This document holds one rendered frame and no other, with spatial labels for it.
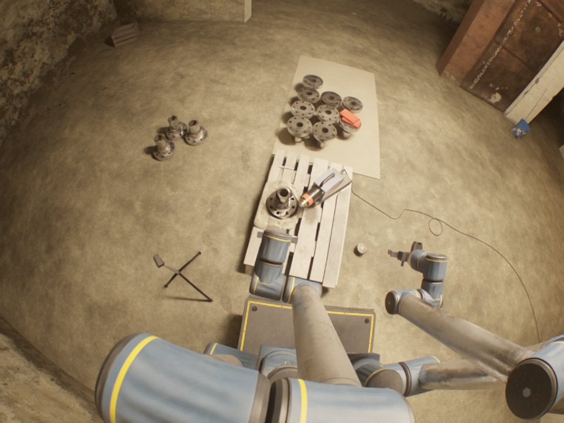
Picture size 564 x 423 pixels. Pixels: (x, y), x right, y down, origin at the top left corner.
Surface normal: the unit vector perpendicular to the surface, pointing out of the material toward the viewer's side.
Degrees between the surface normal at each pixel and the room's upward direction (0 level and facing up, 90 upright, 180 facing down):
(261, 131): 0
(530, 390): 90
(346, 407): 54
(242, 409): 36
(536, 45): 90
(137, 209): 0
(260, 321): 0
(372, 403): 62
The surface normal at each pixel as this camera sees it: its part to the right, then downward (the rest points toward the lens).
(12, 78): 0.97, 0.24
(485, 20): -0.22, 0.89
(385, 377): 0.07, -0.48
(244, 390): 0.24, -0.95
